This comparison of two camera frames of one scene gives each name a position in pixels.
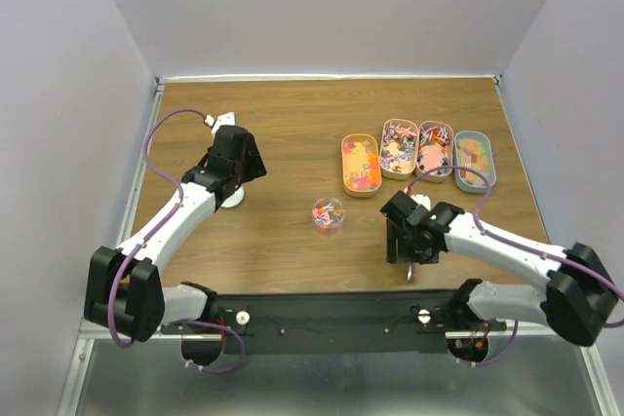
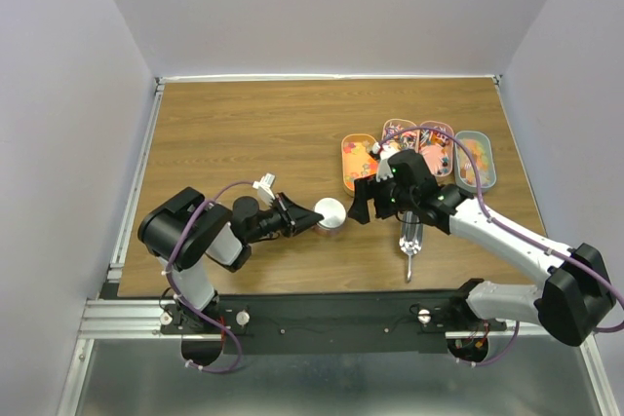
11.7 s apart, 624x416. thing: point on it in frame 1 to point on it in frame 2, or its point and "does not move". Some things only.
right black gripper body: x=409 y=249 to x=390 y=199
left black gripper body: x=238 y=172 to x=273 y=220
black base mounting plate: x=335 y=324 does not move
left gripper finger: x=253 y=164 to x=298 y=216
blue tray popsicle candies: x=474 y=149 does not move
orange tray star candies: x=362 y=164 does not move
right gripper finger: x=392 y=234 to x=365 y=189
